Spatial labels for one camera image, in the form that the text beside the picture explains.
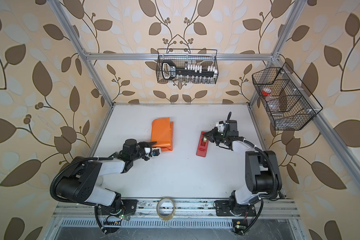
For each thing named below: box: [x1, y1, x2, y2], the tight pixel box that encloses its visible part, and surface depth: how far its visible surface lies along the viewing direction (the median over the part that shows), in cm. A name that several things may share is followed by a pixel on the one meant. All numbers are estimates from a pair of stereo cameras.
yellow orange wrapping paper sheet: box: [151, 117, 174, 152], surface depth 98 cm
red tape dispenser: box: [196, 131, 209, 158], surface depth 95 cm
